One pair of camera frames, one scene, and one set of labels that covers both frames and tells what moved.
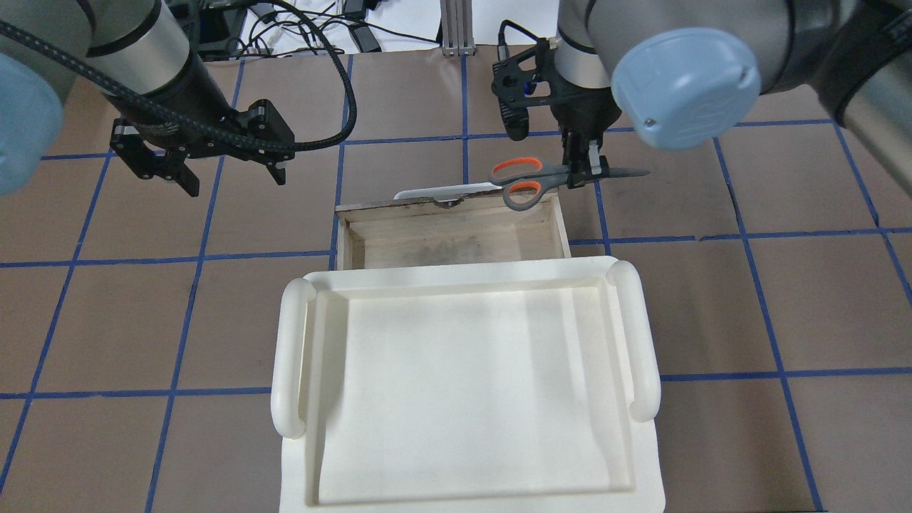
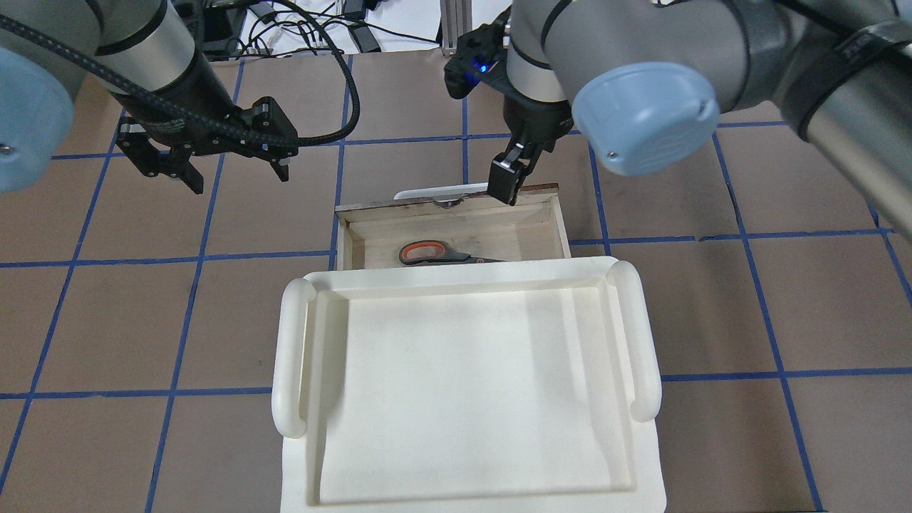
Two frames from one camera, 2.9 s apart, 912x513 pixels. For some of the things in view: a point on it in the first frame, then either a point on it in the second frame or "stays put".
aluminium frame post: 457,28 stays put
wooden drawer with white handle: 467,223 stays put
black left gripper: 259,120 stays put
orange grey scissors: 524,179 → 434,252
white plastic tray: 501,385 stays put
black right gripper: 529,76 → 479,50
